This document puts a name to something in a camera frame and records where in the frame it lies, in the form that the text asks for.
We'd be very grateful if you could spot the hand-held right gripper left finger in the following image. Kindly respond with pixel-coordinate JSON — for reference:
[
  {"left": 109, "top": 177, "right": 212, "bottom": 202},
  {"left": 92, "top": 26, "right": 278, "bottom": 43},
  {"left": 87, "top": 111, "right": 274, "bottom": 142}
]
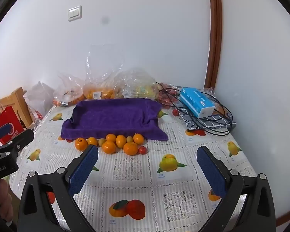
[{"left": 17, "top": 145, "right": 99, "bottom": 232}]

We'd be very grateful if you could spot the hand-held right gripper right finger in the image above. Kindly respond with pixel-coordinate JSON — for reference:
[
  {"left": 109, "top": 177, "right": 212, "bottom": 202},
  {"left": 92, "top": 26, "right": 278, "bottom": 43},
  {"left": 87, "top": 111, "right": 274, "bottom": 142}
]
[{"left": 196, "top": 146, "right": 277, "bottom": 232}]

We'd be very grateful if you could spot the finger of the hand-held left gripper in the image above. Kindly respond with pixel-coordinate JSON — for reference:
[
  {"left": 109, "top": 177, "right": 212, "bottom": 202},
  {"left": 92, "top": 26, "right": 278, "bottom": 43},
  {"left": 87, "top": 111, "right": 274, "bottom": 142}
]
[
  {"left": 0, "top": 123, "right": 14, "bottom": 142},
  {"left": 3, "top": 129, "right": 35, "bottom": 159}
]

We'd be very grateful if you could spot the orange with dark stem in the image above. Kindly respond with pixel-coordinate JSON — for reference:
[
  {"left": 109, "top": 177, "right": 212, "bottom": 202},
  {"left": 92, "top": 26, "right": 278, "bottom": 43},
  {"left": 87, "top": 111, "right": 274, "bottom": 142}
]
[{"left": 75, "top": 137, "right": 88, "bottom": 151}]

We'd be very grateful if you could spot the large orange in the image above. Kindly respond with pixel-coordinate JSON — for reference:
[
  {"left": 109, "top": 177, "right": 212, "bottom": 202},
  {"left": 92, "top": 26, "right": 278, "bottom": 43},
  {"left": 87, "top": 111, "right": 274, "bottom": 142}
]
[
  {"left": 102, "top": 141, "right": 116, "bottom": 154},
  {"left": 123, "top": 142, "right": 138, "bottom": 155}
]

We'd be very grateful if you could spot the purple towel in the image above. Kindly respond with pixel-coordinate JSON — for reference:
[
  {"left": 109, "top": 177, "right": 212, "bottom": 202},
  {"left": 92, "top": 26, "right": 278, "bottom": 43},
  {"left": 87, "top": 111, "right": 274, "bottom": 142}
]
[{"left": 61, "top": 98, "right": 169, "bottom": 142}]

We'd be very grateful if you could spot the person's left hand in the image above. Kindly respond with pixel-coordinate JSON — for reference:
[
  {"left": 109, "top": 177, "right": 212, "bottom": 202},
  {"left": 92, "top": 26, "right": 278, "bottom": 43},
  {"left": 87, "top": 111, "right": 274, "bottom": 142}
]
[{"left": 0, "top": 177, "right": 14, "bottom": 223}]

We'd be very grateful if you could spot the red paper bag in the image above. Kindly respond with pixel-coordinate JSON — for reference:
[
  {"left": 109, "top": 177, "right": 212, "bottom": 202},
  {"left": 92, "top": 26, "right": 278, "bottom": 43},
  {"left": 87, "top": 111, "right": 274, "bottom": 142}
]
[{"left": 0, "top": 106, "right": 25, "bottom": 148}]

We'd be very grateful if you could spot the red and white packet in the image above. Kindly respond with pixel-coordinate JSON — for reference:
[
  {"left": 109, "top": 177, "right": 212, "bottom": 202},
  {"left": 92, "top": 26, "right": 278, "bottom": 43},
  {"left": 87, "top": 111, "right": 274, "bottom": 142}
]
[{"left": 30, "top": 110, "right": 44, "bottom": 124}]

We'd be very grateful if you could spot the white plastic bag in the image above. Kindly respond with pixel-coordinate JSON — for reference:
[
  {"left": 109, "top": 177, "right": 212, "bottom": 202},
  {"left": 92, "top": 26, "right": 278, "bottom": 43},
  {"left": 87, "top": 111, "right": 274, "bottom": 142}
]
[{"left": 24, "top": 80, "right": 55, "bottom": 116}]

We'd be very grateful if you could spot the dark checked cloth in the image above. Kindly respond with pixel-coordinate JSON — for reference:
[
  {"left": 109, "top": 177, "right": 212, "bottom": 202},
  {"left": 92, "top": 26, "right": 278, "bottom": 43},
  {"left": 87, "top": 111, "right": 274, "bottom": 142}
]
[{"left": 177, "top": 106, "right": 237, "bottom": 130}]

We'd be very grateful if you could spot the white printed lace tablecloth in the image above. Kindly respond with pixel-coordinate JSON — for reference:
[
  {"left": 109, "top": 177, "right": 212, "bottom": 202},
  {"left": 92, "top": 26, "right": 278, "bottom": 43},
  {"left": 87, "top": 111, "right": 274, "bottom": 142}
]
[{"left": 8, "top": 84, "right": 259, "bottom": 232}]

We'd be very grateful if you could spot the clear bag of red-orange tangerines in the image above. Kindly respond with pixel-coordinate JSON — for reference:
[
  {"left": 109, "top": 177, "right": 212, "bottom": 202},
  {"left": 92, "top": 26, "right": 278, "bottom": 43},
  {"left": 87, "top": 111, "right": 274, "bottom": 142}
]
[{"left": 53, "top": 71, "right": 85, "bottom": 108}]

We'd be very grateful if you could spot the blue tissue pack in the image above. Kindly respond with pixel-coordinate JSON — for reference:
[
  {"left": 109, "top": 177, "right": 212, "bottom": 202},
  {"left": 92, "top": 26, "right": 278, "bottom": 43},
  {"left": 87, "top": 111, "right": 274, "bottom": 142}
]
[{"left": 179, "top": 87, "right": 215, "bottom": 119}]

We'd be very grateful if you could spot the clear plastic wrapper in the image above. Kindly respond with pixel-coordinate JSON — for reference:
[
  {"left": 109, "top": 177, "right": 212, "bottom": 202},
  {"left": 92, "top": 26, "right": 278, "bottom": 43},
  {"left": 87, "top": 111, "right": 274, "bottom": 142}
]
[{"left": 200, "top": 87, "right": 217, "bottom": 102}]

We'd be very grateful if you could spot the clear bag of small oranges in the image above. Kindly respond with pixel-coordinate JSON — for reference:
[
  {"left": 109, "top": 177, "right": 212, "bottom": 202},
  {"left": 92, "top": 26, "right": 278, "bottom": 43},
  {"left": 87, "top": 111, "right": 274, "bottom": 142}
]
[{"left": 83, "top": 45, "right": 125, "bottom": 100}]

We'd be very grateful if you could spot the clear bag of red tomatoes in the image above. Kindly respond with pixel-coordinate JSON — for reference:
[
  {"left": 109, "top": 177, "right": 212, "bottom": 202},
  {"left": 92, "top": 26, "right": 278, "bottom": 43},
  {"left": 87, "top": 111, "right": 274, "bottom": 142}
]
[{"left": 156, "top": 82, "right": 184, "bottom": 109}]

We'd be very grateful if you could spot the clear bag of yellow produce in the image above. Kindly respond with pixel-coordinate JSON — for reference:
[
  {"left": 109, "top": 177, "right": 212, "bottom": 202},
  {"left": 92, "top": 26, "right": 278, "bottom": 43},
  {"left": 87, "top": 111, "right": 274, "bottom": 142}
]
[{"left": 113, "top": 68, "right": 159, "bottom": 100}]

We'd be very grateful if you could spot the black cable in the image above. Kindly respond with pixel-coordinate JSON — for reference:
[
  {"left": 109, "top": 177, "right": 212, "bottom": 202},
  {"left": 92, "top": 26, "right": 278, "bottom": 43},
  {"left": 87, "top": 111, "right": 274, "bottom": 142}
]
[{"left": 156, "top": 82, "right": 234, "bottom": 136}]

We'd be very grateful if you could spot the white light switch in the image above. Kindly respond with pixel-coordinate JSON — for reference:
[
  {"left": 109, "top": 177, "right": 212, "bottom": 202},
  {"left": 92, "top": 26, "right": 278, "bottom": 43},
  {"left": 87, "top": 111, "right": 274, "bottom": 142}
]
[{"left": 68, "top": 5, "right": 83, "bottom": 22}]

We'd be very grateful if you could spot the brown wooden door frame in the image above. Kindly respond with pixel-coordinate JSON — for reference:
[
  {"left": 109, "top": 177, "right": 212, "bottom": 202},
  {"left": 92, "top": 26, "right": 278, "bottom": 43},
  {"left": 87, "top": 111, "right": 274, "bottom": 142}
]
[{"left": 203, "top": 0, "right": 223, "bottom": 90}]

